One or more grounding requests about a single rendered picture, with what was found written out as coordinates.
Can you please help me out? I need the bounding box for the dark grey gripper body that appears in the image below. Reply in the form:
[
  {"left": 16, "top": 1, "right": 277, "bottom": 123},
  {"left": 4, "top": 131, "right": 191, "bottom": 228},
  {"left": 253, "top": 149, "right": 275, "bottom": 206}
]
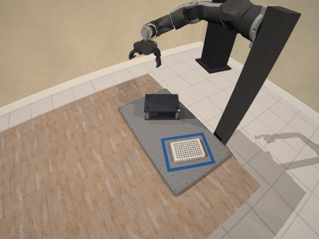
[{"left": 133, "top": 29, "right": 158, "bottom": 55}]

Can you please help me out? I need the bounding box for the blue tape square outline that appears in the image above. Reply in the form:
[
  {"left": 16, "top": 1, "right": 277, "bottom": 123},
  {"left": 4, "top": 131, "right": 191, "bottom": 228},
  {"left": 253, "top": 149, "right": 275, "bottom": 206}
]
[{"left": 161, "top": 132, "right": 215, "bottom": 172}]

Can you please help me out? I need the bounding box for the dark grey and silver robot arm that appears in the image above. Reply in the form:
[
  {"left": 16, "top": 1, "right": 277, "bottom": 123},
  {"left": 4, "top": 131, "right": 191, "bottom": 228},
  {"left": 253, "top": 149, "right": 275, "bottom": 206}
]
[{"left": 140, "top": 0, "right": 280, "bottom": 48}]

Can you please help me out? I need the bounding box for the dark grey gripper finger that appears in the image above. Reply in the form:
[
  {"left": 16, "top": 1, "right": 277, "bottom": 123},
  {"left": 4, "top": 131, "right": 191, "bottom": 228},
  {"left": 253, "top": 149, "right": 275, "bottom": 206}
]
[
  {"left": 153, "top": 48, "right": 161, "bottom": 68},
  {"left": 129, "top": 49, "right": 136, "bottom": 60}
]

